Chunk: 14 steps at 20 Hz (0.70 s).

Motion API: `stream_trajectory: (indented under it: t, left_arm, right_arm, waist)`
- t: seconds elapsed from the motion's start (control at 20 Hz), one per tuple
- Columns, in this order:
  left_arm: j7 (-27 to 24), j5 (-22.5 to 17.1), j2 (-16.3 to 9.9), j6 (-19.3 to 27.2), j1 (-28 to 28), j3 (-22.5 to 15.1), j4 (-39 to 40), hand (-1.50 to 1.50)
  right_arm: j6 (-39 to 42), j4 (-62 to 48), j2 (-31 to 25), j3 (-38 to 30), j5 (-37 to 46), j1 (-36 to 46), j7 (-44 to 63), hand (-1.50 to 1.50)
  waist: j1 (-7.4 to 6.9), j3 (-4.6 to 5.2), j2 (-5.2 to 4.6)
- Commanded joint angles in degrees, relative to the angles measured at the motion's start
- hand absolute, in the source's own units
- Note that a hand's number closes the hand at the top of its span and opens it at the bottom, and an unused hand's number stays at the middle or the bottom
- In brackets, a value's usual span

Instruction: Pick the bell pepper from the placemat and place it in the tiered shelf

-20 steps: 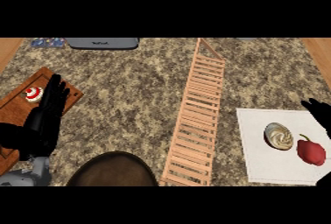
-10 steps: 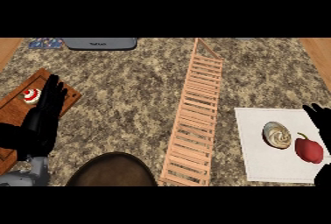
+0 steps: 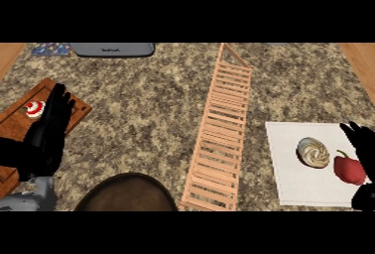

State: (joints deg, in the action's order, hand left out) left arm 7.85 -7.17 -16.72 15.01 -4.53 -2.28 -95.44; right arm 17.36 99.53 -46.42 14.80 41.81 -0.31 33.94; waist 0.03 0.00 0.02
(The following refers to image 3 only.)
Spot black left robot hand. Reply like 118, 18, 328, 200
0, 82, 78, 183

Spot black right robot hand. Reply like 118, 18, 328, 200
338, 121, 375, 212

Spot red bell pepper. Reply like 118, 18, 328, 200
332, 149, 368, 187

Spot white placemat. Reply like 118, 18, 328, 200
264, 121, 373, 208

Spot pale wooden tiered shelf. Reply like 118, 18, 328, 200
177, 43, 255, 212

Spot brown wooden cutting board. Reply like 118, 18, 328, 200
0, 77, 94, 199

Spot red and white cupcake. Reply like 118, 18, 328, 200
24, 100, 47, 120

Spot dark brown round bowl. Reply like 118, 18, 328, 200
72, 172, 179, 212

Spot blue patterned cloth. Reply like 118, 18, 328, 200
31, 43, 74, 57

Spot grey flat appliance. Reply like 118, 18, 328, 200
69, 43, 156, 59

